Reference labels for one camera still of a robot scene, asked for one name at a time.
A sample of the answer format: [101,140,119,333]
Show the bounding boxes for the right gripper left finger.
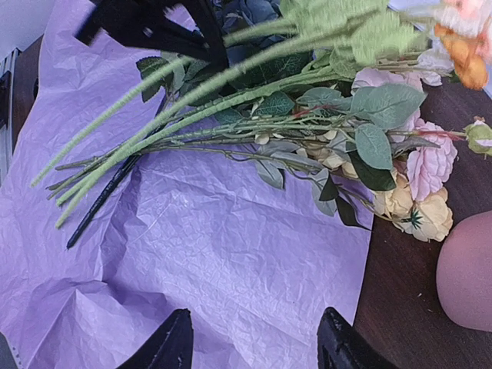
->
[118,309,194,369]

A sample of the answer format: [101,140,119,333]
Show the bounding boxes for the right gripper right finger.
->
[317,307,398,369]

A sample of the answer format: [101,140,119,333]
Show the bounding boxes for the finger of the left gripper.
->
[75,0,210,58]
[165,0,229,71]

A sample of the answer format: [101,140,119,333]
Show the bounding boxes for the fuzzy green orange flower stem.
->
[45,1,491,214]

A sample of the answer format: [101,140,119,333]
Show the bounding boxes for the purple tissue paper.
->
[1,1,372,368]

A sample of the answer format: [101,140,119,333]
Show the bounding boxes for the pink cylindrical vase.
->
[436,211,491,332]

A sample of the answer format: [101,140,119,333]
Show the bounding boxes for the pink and yellow roses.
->
[49,55,491,246]

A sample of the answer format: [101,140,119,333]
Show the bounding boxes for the aluminium front rail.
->
[0,48,21,184]

